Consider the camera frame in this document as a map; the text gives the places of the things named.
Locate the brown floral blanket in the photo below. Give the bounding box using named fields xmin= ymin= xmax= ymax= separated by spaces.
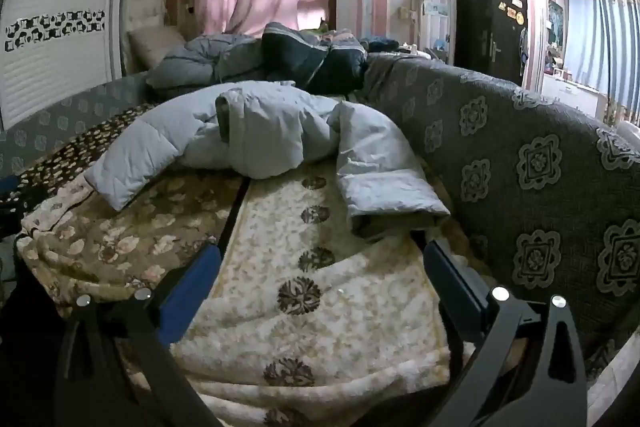
xmin=15 ymin=167 xmax=251 ymax=319

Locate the light blue down jacket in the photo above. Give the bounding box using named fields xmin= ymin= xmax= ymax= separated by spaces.
xmin=84 ymin=79 xmax=452 ymax=242

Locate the white cabinet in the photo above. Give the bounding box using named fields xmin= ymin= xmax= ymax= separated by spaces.
xmin=540 ymin=69 xmax=609 ymax=121

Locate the blue striped curtain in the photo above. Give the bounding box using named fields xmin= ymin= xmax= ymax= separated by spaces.
xmin=562 ymin=0 xmax=640 ymax=104

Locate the cream floral blanket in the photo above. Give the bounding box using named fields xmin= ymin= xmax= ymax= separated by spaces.
xmin=170 ymin=157 xmax=473 ymax=427

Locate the grey-blue quilt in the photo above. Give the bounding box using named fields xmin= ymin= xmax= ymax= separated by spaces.
xmin=146 ymin=33 xmax=271 ymax=102

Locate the pile of dark jackets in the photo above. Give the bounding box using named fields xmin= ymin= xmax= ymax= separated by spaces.
xmin=261 ymin=22 xmax=368 ymax=94

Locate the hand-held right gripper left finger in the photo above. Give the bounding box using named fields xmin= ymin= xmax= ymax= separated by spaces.
xmin=55 ymin=243 xmax=223 ymax=427

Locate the white framed mirror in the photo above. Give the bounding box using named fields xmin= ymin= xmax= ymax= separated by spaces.
xmin=417 ymin=0 xmax=457 ymax=64

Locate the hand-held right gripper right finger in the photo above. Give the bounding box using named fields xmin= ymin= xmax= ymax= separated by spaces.
xmin=422 ymin=238 xmax=588 ymax=427

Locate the beige pillow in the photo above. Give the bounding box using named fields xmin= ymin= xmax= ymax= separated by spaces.
xmin=127 ymin=26 xmax=188 ymax=68

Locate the blue-grey patterned sofa cover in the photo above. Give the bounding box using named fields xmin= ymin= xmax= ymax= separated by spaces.
xmin=0 ymin=72 xmax=153 ymax=180

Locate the small wall poster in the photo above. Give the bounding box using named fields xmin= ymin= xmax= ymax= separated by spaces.
xmin=547 ymin=0 xmax=565 ymax=46

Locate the brown spotted blanket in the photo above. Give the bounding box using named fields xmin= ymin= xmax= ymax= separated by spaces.
xmin=0 ymin=102 xmax=162 ymax=210

